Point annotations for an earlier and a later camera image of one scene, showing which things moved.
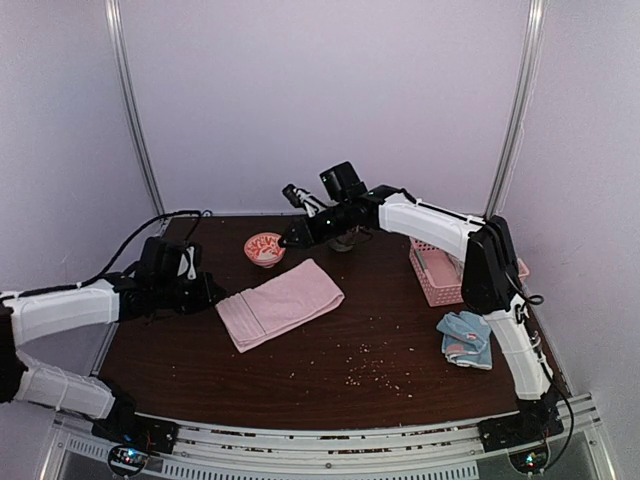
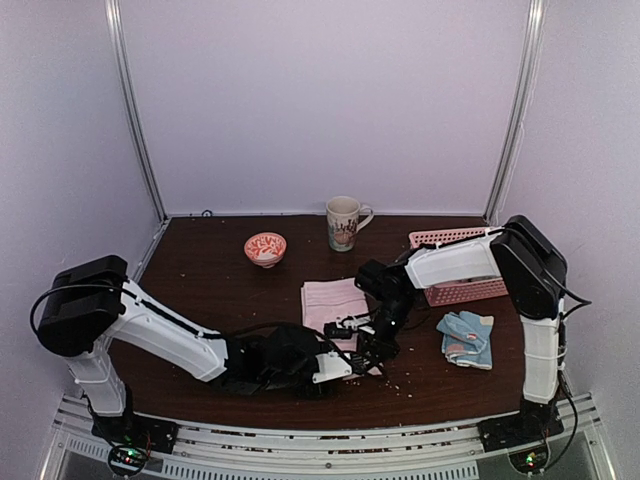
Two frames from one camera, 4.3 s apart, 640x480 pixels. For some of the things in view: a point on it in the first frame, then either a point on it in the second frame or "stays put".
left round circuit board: [127, 460] stays put
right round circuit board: [530, 461] stays put
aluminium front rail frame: [454, 451] stays put
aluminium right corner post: [531, 55] stays put
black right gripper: [303, 232] -> [381, 350]
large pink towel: [261, 312] -> [329, 300]
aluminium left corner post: [115, 19] stays put
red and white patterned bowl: [264, 248] stays put
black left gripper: [206, 298] -> [313, 392]
